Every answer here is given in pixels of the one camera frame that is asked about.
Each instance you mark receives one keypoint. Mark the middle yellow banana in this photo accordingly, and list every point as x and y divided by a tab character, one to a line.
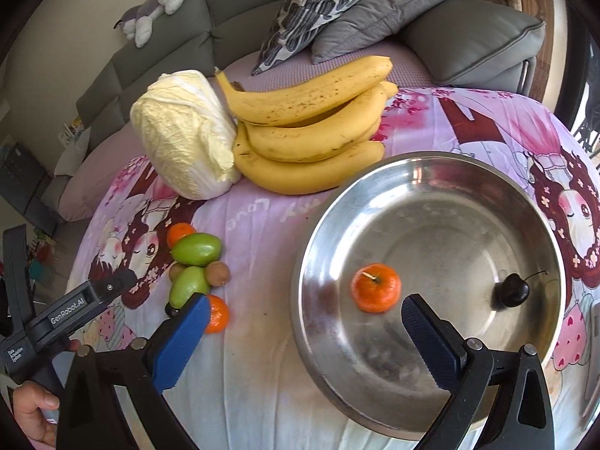
357	121

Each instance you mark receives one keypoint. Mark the person's left hand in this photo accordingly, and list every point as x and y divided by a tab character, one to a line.
30	399

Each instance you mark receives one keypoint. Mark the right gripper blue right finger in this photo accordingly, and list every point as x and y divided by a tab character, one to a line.
437	341

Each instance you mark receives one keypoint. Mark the yellow banana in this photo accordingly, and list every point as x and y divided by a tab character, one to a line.
296	179
357	121

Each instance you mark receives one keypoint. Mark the bottom yellow banana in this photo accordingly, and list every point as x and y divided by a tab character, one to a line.
296	179

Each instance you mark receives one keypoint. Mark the green jujube fruit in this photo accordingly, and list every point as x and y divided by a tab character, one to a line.
199	249
189	282

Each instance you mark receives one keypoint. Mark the large stainless steel bowl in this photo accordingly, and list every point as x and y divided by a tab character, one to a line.
452	227

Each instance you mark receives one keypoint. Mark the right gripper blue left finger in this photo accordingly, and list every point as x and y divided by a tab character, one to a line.
175	341

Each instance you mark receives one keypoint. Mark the small tangerine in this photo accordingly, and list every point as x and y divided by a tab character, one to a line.
219	315

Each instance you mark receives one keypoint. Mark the small hidden banana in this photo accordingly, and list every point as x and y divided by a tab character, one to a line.
390	88

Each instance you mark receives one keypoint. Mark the dark cherry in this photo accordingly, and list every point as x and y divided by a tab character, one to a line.
171	311
514	290

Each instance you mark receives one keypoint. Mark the cartoon print tablecloth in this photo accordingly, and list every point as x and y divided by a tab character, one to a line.
246	387

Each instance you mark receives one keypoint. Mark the grey fabric pillow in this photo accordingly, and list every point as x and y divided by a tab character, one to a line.
365	24

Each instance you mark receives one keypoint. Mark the napa cabbage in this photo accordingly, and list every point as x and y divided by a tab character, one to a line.
187	135

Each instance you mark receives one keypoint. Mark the top spotted banana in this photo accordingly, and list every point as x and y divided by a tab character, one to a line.
308	99

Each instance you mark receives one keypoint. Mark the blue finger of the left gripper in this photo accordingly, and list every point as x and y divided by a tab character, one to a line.
115	285

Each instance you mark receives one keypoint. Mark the grey white plush toy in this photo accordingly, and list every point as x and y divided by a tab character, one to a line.
137	22

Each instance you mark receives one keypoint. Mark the large orange tangerine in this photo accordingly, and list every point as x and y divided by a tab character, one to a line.
375	288

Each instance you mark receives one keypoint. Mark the grey leather cushion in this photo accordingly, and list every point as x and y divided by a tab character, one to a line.
477	43

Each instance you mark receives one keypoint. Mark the black white patterned pillow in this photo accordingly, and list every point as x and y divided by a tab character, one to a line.
295	26

